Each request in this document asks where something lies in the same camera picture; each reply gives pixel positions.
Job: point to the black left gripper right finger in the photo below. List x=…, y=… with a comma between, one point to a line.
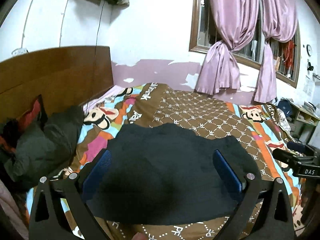
x=274, y=220

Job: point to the large black jacket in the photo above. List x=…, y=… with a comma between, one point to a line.
x=165, y=175

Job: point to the dark grey clothes pile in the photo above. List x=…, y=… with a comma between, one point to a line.
x=43, y=150

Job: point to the wooden side shelf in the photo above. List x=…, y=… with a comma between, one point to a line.
x=302, y=123

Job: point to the dark blue cap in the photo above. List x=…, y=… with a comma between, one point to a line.
x=285, y=106

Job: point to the red black pillow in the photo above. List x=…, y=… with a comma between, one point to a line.
x=12, y=129

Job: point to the red garment at window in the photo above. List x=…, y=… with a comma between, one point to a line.
x=288, y=53

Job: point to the brown wooden headboard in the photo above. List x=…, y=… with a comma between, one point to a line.
x=63, y=76

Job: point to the left purple tied curtain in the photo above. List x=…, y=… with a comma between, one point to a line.
x=235, y=21

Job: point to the round wall clock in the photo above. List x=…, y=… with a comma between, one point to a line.
x=309, y=50

